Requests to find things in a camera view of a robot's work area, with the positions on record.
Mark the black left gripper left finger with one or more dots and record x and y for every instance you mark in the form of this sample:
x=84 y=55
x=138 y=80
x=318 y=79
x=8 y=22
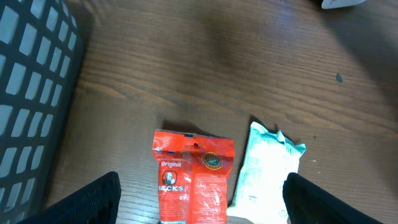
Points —
x=95 y=203

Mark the grey plastic shopping basket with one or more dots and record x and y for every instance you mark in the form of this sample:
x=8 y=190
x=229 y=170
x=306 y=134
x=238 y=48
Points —
x=41 y=51

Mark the pale green wipes packet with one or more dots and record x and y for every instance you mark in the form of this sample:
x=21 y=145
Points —
x=269 y=159

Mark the red snack packet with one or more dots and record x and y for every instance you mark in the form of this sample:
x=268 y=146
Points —
x=193 y=176

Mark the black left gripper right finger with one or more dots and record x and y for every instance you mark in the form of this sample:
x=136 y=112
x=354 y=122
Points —
x=308 y=203

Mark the white barcode scanner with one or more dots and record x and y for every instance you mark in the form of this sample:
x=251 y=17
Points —
x=333 y=4

